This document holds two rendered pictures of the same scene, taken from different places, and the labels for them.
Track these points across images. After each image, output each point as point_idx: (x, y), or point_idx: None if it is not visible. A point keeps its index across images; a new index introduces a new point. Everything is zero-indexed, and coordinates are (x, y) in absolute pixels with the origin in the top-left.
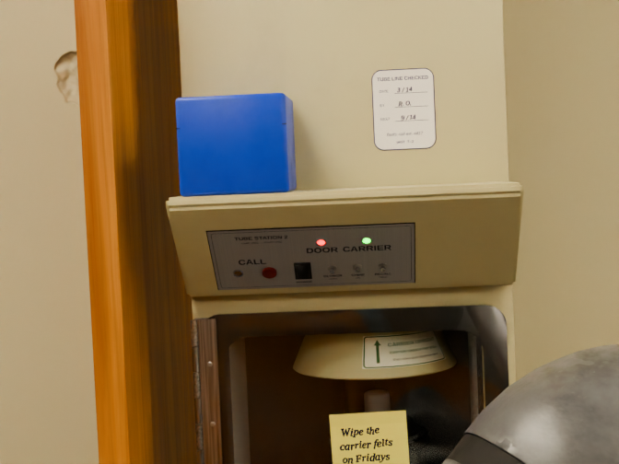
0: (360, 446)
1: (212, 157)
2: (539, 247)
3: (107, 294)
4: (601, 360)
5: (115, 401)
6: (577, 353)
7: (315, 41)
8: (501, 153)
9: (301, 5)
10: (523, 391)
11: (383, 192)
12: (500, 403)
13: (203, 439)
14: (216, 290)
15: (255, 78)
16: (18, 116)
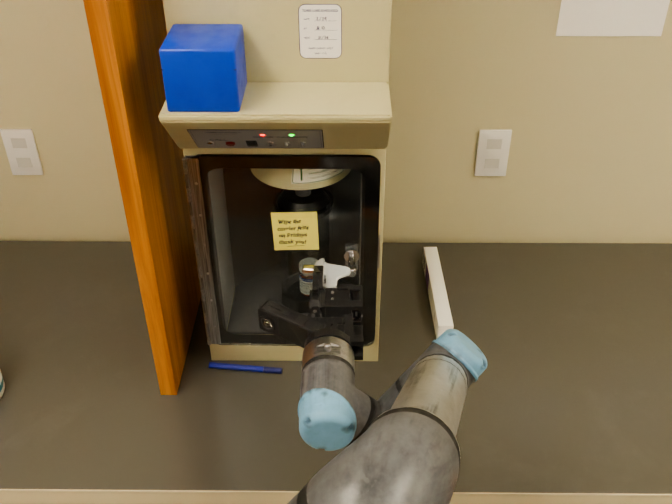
0: (289, 229)
1: (187, 89)
2: (420, 40)
3: (126, 162)
4: (374, 478)
5: (138, 220)
6: (365, 460)
7: None
8: (385, 63)
9: None
10: (333, 494)
11: (301, 117)
12: (322, 495)
13: (195, 222)
14: (196, 147)
15: (216, 5)
16: None
